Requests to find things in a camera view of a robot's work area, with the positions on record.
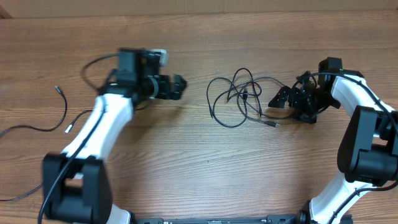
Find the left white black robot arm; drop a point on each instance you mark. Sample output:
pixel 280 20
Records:
pixel 76 187

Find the cardboard backdrop panel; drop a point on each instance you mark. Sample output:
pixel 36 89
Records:
pixel 27 9

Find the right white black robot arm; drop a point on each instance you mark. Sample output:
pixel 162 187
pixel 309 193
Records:
pixel 367 155

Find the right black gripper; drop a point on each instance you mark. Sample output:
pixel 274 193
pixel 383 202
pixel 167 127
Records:
pixel 310 116

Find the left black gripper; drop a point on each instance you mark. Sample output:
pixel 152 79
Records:
pixel 164 92

